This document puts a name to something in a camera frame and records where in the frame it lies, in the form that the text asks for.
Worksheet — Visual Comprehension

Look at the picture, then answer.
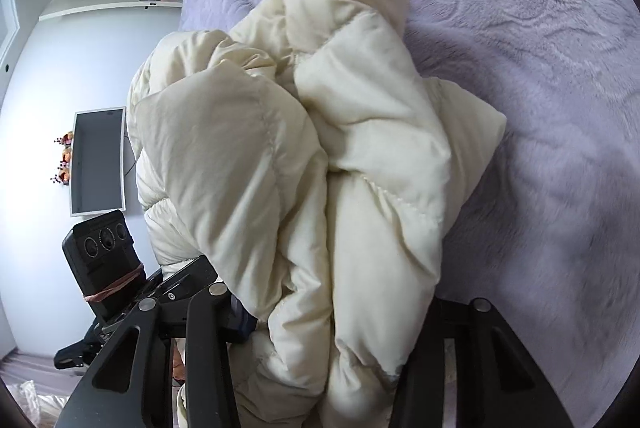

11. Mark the purple fleece blanket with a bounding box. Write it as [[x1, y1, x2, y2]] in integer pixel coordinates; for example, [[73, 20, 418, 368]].
[[179, 0, 640, 428]]

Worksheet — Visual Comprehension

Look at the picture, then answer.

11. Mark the white glossy cloth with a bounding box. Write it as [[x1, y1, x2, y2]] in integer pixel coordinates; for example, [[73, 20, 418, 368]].
[[4, 379, 68, 428]]

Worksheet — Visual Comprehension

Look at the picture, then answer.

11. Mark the white door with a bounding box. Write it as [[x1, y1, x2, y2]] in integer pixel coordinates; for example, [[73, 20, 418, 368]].
[[37, 0, 187, 21]]

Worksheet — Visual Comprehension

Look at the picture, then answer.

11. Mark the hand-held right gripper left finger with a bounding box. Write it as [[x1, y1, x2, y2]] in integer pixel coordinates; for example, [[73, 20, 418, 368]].
[[60, 283, 241, 428]]

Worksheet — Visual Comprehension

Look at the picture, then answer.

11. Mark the cream puffer jacket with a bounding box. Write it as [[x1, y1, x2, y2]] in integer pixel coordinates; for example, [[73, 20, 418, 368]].
[[126, 0, 507, 428]]

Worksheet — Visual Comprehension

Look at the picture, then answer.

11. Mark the black television cable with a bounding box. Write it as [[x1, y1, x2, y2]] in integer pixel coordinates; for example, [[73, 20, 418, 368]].
[[123, 133, 139, 176]]

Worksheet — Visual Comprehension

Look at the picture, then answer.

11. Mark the white framed wall television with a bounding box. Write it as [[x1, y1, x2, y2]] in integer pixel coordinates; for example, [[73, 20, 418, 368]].
[[69, 106, 127, 217]]

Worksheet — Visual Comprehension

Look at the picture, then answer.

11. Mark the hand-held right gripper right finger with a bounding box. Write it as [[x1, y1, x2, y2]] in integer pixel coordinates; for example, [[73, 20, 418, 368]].
[[390, 298, 576, 428]]

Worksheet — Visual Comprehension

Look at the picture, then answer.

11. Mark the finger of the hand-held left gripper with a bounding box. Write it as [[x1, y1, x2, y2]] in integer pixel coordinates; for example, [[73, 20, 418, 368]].
[[227, 295, 258, 344]]

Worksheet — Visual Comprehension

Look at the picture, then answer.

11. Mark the flower wall decoration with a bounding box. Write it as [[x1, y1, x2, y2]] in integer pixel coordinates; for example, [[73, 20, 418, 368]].
[[50, 130, 76, 187]]

